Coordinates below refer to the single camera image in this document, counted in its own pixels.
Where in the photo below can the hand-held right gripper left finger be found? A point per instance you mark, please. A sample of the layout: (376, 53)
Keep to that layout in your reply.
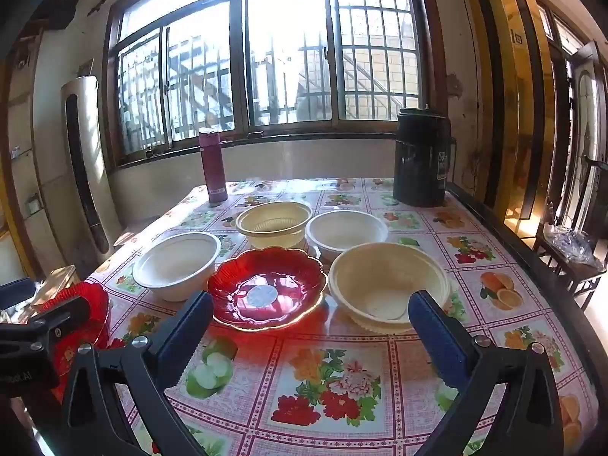
(185, 337)

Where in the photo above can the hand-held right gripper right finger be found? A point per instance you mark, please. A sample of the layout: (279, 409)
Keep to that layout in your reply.
(441, 342)

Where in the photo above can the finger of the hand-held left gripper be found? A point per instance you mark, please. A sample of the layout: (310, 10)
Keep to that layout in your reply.
(61, 316)
(16, 289)

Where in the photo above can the red scalloped glass plate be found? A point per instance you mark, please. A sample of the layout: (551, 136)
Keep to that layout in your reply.
(285, 270)
(97, 304)

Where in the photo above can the white paper bowl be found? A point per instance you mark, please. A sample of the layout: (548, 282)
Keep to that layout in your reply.
(346, 232)
(175, 261)

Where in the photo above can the cream ribbed plastic bowl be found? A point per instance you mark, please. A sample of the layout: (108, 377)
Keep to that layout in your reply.
(274, 225)
(380, 275)

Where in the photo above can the shiny golden box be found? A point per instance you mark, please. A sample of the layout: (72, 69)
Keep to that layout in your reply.
(57, 278)

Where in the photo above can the floral plastic tablecloth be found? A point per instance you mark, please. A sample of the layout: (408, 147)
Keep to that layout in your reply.
(332, 389)

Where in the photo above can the white standing air conditioner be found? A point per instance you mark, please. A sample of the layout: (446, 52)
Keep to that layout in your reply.
(88, 161)

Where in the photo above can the dark wooden chair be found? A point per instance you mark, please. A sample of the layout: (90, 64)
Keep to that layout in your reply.
(577, 275)

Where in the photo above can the clear plastic bag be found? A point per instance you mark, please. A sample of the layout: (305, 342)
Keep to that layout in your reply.
(572, 247)

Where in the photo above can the maroon thermos bottle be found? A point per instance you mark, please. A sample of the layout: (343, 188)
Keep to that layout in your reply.
(213, 166)

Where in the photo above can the black electric kettle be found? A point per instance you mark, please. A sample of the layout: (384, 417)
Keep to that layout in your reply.
(420, 161)

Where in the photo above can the brown glass door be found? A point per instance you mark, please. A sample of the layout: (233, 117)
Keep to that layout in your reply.
(586, 128)

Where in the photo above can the brown framed barred window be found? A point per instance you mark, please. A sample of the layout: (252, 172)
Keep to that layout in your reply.
(240, 57)

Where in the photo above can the wall socket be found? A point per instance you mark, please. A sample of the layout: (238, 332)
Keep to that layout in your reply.
(34, 204)

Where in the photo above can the black wall speaker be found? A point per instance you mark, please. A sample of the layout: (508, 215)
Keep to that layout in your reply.
(61, 9)

